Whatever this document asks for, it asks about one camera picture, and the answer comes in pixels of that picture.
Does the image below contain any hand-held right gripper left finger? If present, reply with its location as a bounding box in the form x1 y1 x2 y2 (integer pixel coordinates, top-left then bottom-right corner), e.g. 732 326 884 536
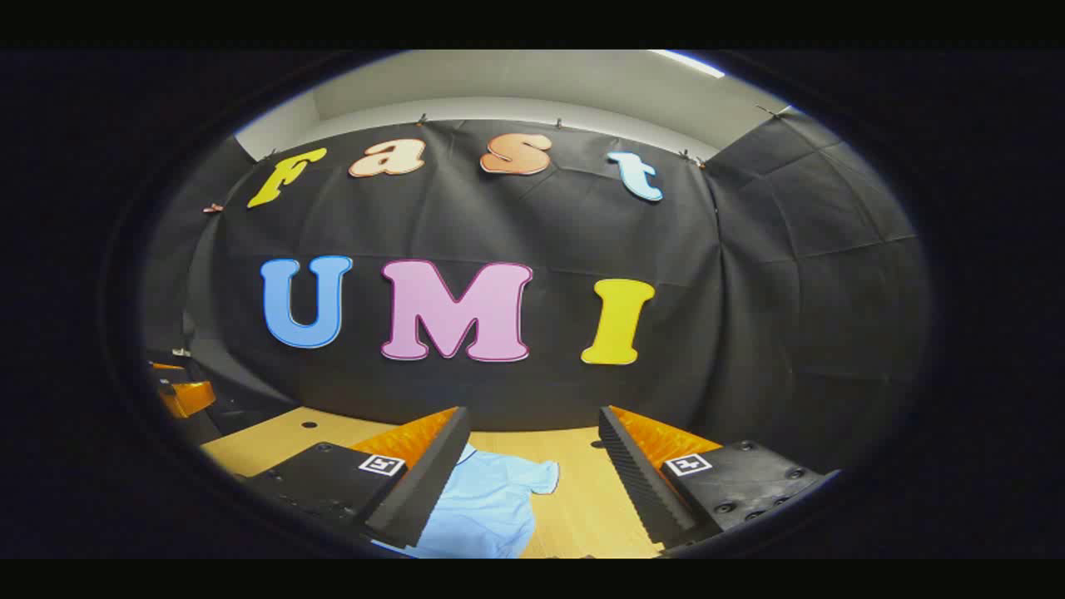
241 405 472 550

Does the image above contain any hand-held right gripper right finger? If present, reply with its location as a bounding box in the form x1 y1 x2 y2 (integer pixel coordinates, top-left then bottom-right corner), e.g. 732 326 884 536
598 405 843 552

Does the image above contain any light blue T-shirt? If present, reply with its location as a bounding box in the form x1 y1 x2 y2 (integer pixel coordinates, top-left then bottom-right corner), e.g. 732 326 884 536
374 443 560 559

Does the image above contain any black backdrop cloth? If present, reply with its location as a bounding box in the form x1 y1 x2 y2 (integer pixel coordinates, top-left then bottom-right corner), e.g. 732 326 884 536
141 108 931 475

